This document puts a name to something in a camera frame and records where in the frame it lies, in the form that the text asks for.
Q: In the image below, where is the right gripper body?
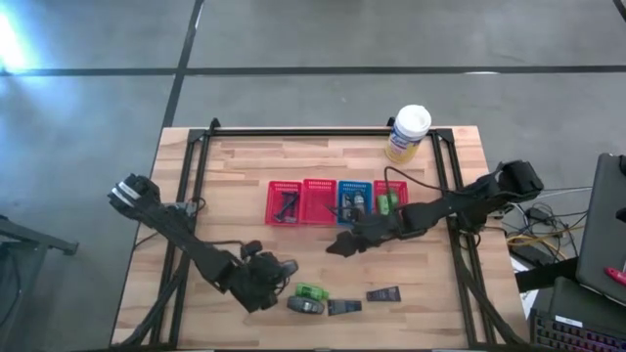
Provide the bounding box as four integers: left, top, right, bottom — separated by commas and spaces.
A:
354, 209, 417, 242

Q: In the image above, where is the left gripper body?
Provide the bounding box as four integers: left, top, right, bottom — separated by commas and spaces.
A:
227, 249, 289, 314

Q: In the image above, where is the dark toiletry tube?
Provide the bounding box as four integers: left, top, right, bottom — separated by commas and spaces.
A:
326, 298, 364, 317

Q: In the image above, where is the black part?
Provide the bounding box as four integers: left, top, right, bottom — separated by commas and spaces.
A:
365, 286, 403, 303

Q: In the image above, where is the red plastic basket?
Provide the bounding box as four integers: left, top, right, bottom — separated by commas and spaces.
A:
265, 180, 303, 227
299, 178, 339, 226
372, 179, 410, 217

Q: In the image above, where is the blue plastic basket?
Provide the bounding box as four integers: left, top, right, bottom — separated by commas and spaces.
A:
336, 180, 375, 227

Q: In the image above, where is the Lysol wipes canister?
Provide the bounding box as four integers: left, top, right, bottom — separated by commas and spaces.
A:
384, 104, 433, 165

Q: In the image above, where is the black power adapter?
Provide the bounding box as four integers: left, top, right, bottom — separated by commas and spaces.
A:
525, 206, 552, 223

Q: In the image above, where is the grey closed laptop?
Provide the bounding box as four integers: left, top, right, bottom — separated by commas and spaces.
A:
575, 152, 626, 307

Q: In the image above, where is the black backlit keyboard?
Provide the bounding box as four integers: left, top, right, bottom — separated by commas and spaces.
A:
529, 307, 626, 352

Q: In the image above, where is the dark metal side stand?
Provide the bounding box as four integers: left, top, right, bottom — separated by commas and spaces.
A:
0, 214, 80, 352

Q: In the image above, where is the red marker pen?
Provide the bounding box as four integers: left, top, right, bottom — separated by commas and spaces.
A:
604, 266, 626, 287

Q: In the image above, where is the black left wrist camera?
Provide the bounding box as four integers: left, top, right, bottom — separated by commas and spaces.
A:
240, 240, 263, 260

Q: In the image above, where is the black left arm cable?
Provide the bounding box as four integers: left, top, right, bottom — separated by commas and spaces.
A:
198, 238, 246, 248

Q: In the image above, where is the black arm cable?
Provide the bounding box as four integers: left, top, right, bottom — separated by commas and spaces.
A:
382, 165, 449, 197
198, 238, 246, 248

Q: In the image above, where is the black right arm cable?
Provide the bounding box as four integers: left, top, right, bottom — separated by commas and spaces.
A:
382, 165, 449, 197

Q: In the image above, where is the black metal rig frame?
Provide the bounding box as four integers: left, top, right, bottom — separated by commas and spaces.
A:
114, 116, 529, 349

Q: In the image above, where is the yellow cable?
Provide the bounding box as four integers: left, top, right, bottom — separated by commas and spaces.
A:
506, 233, 579, 248

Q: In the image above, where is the black flat strap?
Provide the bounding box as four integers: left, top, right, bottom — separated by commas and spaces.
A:
514, 257, 579, 293

